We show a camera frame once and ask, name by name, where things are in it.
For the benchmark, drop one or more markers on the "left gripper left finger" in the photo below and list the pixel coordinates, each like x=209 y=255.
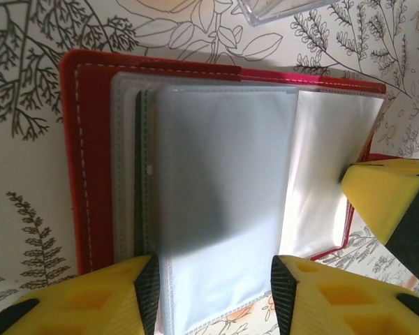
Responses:
x=90 y=300

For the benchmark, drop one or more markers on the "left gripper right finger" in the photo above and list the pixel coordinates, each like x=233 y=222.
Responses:
x=335 y=303

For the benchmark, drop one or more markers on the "red card holder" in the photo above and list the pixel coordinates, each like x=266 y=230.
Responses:
x=90 y=139

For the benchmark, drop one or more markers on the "clear acrylic organizer box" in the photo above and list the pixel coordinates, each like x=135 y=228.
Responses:
x=265 y=10

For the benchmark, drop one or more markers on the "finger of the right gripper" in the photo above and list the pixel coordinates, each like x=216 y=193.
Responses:
x=387 y=195

